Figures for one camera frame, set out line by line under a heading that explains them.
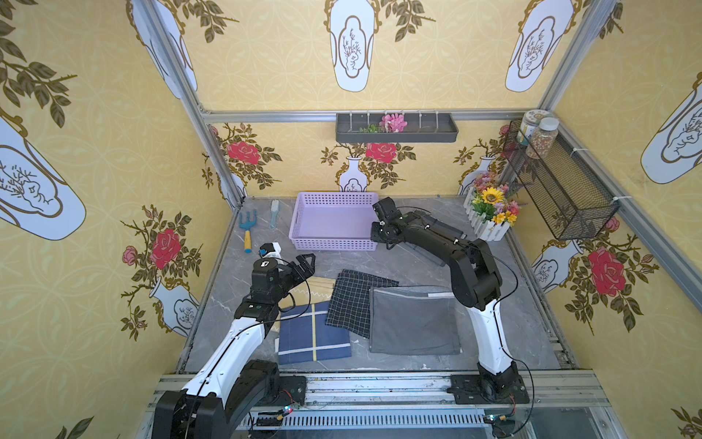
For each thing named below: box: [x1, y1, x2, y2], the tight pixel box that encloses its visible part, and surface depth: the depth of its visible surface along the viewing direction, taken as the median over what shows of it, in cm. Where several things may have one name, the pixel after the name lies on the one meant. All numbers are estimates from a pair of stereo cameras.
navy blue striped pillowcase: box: [278, 300, 352, 365], surface depth 84 cm
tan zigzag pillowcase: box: [277, 276, 337, 309], surface depth 92 cm
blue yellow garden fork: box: [238, 209, 257, 255], surface depth 115 cm
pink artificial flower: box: [379, 112, 408, 133], surface depth 90 cm
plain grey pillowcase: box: [369, 285, 463, 355], surface depth 86 cm
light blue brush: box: [270, 199, 280, 229], surface depth 119 cm
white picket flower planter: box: [463, 171, 521, 242], surface depth 100 cm
